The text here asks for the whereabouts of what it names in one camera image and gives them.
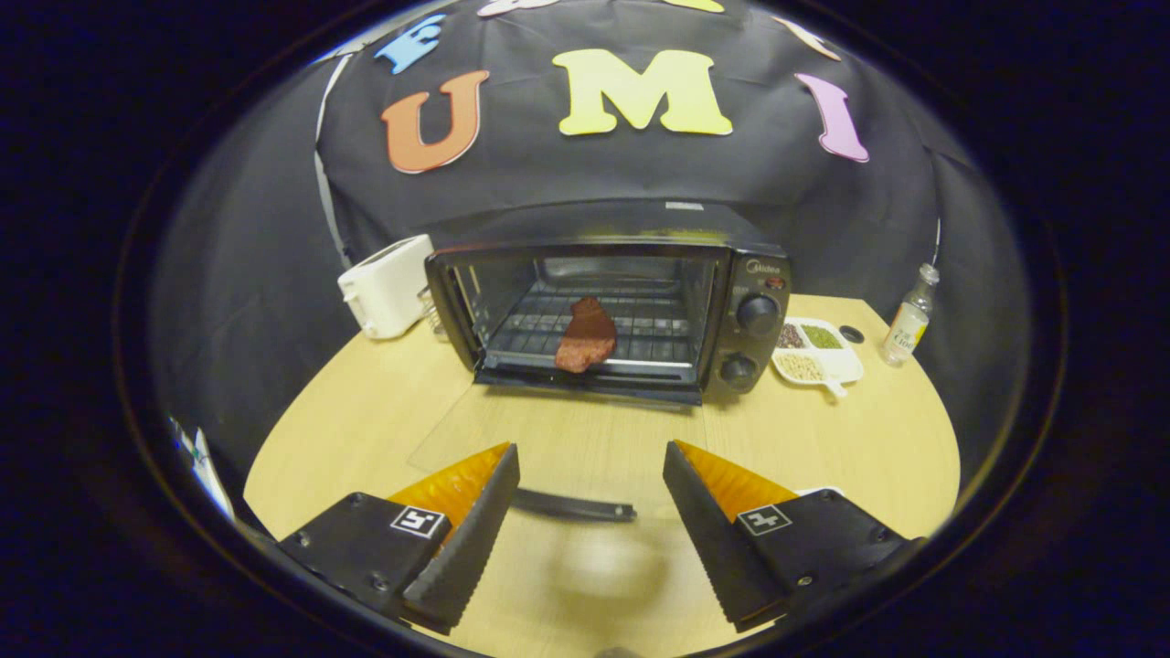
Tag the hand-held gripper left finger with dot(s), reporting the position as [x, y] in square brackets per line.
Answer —
[466, 544]

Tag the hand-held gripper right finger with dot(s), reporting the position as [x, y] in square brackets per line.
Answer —
[717, 539]

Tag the red meat slice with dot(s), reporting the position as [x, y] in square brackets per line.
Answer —
[585, 338]

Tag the black toaster oven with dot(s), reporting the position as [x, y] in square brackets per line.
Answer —
[754, 283]

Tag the white toaster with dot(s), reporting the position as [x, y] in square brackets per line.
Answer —
[388, 288]

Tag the white foam tray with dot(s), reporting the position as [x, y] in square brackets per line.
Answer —
[815, 492]

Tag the white divided dish of grains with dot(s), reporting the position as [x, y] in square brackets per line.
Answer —
[818, 361]

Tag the small clear container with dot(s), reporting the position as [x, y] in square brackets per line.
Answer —
[431, 315]

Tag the black round table grommet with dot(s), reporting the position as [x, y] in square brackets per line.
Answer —
[852, 334]

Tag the white printed paper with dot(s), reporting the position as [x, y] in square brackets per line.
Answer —
[206, 466]

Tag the small clear glass bottle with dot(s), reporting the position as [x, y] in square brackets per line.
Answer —
[907, 329]

